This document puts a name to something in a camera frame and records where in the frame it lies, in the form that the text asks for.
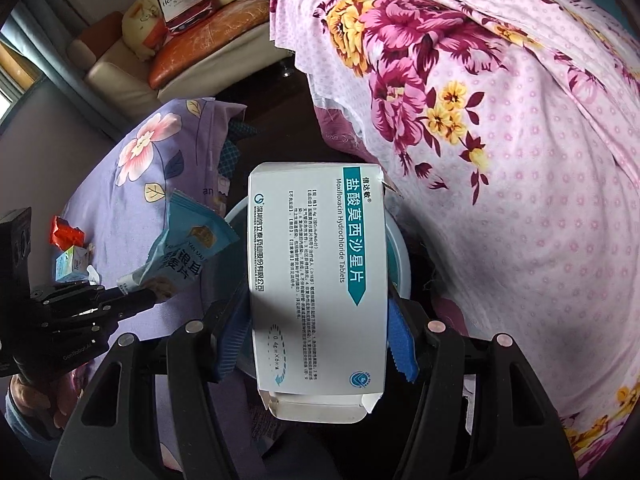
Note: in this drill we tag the teal plastic bin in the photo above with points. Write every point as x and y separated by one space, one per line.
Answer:
397 260

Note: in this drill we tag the light blue snack packet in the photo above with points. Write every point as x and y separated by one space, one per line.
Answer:
190 240

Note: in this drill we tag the blue checked cloth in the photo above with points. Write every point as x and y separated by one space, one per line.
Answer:
232 157

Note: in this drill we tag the person's left hand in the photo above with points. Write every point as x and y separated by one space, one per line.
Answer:
35 395

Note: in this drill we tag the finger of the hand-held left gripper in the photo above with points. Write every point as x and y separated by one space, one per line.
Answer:
130 302

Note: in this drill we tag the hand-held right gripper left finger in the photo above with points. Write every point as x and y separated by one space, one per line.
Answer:
232 340

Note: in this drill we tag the pink floral blanket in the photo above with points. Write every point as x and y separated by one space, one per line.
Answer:
525 185

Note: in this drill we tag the red-orange snack packet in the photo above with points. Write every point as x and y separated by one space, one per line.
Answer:
65 232

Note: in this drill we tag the cream sofa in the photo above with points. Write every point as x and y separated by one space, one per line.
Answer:
120 70

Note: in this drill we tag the light blue drink carton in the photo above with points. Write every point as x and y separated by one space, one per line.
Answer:
70 265

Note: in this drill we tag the purple floral bed sheet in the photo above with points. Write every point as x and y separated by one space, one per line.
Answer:
125 210

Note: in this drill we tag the white medicine box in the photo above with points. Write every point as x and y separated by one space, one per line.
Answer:
315 285

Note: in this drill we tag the yellow plush pillow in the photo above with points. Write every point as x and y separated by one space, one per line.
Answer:
140 25

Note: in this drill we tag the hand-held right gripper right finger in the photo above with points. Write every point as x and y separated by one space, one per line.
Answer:
402 345

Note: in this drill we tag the grey curtain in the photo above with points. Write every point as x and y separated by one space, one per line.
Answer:
45 45

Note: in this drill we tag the orange seat cushion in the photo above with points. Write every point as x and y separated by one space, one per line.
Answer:
210 35

